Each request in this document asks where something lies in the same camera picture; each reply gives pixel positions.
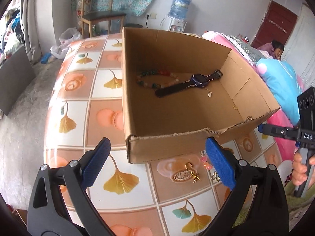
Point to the white plastic bag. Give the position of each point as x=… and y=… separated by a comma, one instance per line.
x=66, y=38

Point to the wooden chair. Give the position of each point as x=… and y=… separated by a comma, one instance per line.
x=93, y=18

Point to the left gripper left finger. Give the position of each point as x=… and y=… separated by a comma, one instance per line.
x=47, y=212

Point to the blue water bottle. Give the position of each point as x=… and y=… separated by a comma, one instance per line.
x=179, y=9

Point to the purple kids smartwatch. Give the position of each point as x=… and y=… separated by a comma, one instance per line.
x=197, y=80

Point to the dark red door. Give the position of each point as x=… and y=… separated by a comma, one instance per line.
x=277, y=24

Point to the brown cardboard box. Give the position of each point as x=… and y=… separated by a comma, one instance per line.
x=179, y=124

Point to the gold ring earring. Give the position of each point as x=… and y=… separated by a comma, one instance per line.
x=188, y=166

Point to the patterned table cover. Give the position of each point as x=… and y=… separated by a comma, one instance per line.
x=133, y=199

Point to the blue pillow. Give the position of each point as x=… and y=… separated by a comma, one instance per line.
x=282, y=81

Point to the white water dispenser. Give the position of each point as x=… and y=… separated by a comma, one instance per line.
x=173, y=25

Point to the person right hand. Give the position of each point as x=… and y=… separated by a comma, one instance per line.
x=299, y=172

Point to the person lying in bed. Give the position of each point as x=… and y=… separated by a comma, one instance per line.
x=275, y=49

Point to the oval rhinestone gold pendant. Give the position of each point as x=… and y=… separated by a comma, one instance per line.
x=183, y=175

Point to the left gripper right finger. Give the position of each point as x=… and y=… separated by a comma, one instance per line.
x=268, y=212

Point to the dark grey cabinet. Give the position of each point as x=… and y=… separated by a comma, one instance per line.
x=16, y=74

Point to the grey curtain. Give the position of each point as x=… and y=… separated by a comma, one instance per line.
x=29, y=29

